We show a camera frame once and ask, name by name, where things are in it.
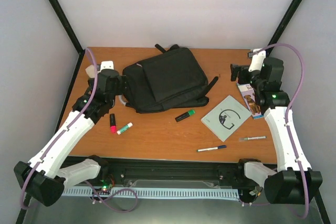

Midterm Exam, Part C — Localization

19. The cream knitted pencil case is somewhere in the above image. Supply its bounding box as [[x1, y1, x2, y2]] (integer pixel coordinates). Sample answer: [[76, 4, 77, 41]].
[[85, 65, 100, 78]]

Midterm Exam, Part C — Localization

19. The green cap black highlighter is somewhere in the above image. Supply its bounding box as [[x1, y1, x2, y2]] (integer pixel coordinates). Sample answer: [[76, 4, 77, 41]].
[[175, 110, 195, 122]]

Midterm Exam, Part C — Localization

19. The light blue cable duct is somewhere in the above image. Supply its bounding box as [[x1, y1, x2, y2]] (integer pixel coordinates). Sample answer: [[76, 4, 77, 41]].
[[61, 186, 240, 201]]

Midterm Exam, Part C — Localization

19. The black student backpack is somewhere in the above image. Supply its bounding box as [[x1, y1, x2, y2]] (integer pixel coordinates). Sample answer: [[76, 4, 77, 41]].
[[119, 44, 218, 114]]

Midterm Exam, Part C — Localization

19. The black aluminium frame rail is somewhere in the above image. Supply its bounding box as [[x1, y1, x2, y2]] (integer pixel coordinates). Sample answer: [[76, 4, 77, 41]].
[[65, 156, 279, 190]]

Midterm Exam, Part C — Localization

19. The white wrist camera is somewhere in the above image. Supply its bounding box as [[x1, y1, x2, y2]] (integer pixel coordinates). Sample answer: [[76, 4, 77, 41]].
[[99, 61, 114, 72], [248, 48, 266, 72]]

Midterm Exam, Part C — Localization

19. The pink cap black highlighter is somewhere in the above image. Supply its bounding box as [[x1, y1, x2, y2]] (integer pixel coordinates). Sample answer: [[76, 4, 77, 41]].
[[109, 113, 117, 134]]

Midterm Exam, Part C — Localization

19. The grey white pen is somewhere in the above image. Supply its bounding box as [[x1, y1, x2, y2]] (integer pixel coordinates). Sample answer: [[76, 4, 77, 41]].
[[239, 136, 267, 142]]

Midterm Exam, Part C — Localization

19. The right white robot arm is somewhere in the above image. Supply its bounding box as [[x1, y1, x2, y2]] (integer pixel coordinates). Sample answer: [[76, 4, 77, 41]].
[[230, 57, 322, 205]]

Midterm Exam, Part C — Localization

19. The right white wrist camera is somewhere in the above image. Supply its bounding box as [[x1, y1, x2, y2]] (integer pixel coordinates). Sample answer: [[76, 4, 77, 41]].
[[248, 48, 266, 72]]

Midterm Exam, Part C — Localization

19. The dog reader book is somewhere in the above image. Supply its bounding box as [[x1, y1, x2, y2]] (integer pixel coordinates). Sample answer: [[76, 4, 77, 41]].
[[237, 83, 263, 119]]

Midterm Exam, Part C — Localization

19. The blue cap white pen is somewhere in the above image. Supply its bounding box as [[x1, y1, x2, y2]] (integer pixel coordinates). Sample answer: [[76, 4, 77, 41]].
[[196, 145, 227, 152]]

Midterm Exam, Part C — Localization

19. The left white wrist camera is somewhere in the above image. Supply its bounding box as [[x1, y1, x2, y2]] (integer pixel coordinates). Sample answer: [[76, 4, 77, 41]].
[[99, 61, 114, 72]]

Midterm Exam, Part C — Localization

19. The grey square book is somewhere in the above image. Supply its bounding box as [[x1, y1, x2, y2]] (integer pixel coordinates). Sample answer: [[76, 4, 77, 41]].
[[201, 95, 251, 142]]

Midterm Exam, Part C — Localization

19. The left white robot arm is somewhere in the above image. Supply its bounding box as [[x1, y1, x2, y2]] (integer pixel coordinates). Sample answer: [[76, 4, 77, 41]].
[[14, 67, 125, 206]]

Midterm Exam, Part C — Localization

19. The green white glue stick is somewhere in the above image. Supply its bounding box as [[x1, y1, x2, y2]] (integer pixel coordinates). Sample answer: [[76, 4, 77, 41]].
[[117, 122, 133, 135]]

